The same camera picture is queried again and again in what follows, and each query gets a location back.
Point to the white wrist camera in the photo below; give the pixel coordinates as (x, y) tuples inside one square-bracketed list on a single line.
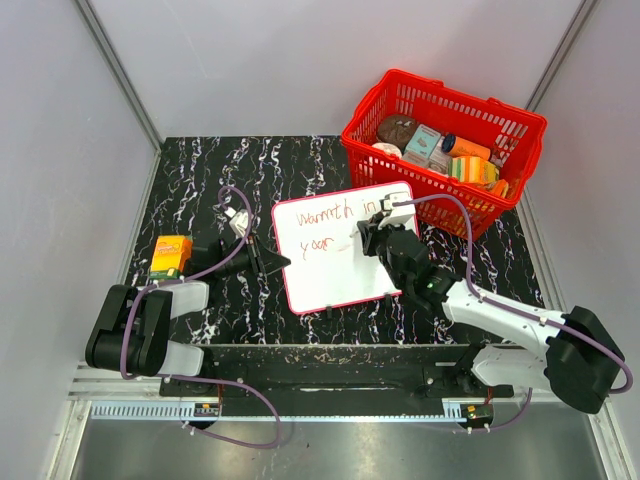
[(396, 209), (239, 221)]

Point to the yellow green sponge pack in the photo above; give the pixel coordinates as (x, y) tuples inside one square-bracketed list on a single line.
[(473, 169)]

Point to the pink framed whiteboard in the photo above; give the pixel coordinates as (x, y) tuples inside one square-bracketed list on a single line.
[(328, 267)]

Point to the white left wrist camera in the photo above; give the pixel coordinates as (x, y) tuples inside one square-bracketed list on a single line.
[(239, 221)]

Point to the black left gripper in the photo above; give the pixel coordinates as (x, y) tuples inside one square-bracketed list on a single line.
[(272, 261)]

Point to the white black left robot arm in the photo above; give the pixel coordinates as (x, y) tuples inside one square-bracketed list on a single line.
[(131, 333)]

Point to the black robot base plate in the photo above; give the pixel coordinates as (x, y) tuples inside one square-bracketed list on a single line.
[(303, 381)]

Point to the teal white small box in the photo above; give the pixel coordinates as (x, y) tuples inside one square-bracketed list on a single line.
[(423, 142)]

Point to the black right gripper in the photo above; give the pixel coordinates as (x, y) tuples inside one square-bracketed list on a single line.
[(370, 234)]

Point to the brown bread loaf package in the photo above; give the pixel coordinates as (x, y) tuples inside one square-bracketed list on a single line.
[(396, 129)]

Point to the white slotted cable duct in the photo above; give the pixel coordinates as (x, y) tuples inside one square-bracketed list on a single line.
[(163, 410)]

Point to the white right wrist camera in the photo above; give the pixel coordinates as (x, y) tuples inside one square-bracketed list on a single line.
[(396, 209)]

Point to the orange bottle with blue cap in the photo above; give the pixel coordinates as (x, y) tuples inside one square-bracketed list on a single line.
[(456, 146)]

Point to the orange yellow snack box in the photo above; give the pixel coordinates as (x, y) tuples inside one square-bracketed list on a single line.
[(169, 257)]

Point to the red plastic shopping basket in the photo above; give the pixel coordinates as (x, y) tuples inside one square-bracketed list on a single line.
[(514, 136)]

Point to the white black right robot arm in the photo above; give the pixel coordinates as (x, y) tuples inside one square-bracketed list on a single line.
[(570, 354)]

